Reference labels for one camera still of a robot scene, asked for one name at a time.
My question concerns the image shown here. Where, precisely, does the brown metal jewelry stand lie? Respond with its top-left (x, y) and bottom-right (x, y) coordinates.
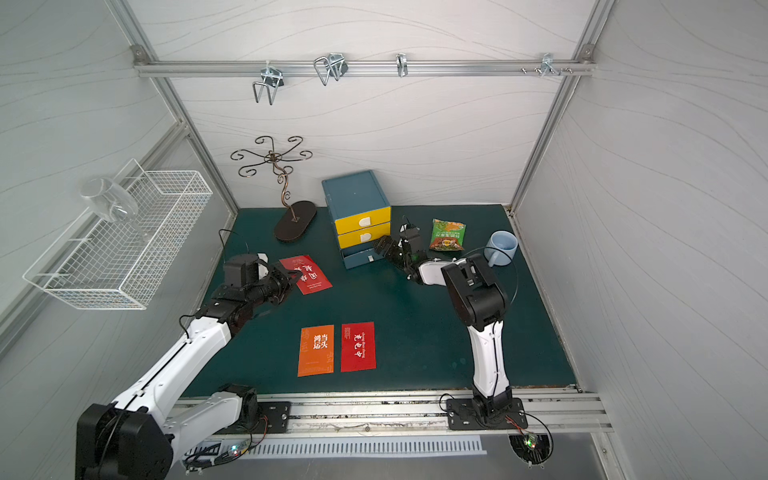
top-left (230, 135), bottom-right (317, 243)

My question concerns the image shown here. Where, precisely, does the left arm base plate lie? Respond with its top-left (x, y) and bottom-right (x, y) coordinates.
top-left (239, 400), bottom-right (292, 434)

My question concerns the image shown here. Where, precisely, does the wire metal hook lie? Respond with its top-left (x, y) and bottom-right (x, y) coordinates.
top-left (313, 53), bottom-right (349, 86)

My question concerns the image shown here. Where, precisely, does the light blue mug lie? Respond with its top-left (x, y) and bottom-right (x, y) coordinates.
top-left (483, 231), bottom-right (518, 267)

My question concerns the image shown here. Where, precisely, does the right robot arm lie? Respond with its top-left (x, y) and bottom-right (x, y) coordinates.
top-left (374, 224), bottom-right (514, 425)

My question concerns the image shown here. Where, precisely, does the teal drawer cabinet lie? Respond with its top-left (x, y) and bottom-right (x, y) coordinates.
top-left (321, 170), bottom-right (391, 251)

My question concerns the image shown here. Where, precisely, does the red postcard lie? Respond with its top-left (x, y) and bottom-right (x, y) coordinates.
top-left (341, 322), bottom-right (377, 373)
top-left (280, 255), bottom-right (332, 295)

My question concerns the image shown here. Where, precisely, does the small metal clip hook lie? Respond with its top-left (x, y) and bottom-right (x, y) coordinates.
top-left (396, 53), bottom-right (408, 78)

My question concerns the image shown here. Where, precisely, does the green table mat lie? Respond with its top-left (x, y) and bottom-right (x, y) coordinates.
top-left (184, 204), bottom-right (576, 397)

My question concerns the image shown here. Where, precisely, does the teal bottom drawer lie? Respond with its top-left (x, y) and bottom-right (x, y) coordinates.
top-left (340, 241), bottom-right (383, 270)

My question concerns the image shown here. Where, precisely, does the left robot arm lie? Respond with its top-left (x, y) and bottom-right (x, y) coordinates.
top-left (75, 254), bottom-right (302, 479)

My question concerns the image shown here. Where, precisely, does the clear wine glass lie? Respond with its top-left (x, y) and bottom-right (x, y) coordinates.
top-left (80, 177), bottom-right (139, 223)

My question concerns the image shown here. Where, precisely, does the double metal hook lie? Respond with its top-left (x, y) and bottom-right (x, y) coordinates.
top-left (252, 65), bottom-right (285, 105)

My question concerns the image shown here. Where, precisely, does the white vent strip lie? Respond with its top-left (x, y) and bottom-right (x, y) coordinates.
top-left (243, 435), bottom-right (487, 460)

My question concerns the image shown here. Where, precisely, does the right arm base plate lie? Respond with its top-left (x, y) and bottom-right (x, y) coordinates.
top-left (445, 397), bottom-right (528, 431)

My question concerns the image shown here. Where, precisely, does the horizontal aluminium rail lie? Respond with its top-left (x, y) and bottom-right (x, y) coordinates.
top-left (134, 57), bottom-right (597, 79)

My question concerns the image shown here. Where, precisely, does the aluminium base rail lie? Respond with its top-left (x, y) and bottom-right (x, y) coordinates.
top-left (167, 386), bottom-right (614, 442)

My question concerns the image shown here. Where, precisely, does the orange postcard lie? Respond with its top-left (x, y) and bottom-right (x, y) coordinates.
top-left (298, 325), bottom-right (335, 377)

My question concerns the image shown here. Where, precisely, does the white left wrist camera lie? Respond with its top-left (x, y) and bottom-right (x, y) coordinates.
top-left (256, 252), bottom-right (269, 280)

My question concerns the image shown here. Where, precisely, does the white wire basket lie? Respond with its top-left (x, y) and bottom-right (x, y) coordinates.
top-left (22, 159), bottom-right (212, 310)

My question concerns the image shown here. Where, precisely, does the green snack packet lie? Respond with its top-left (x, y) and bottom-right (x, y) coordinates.
top-left (429, 219), bottom-right (466, 252)

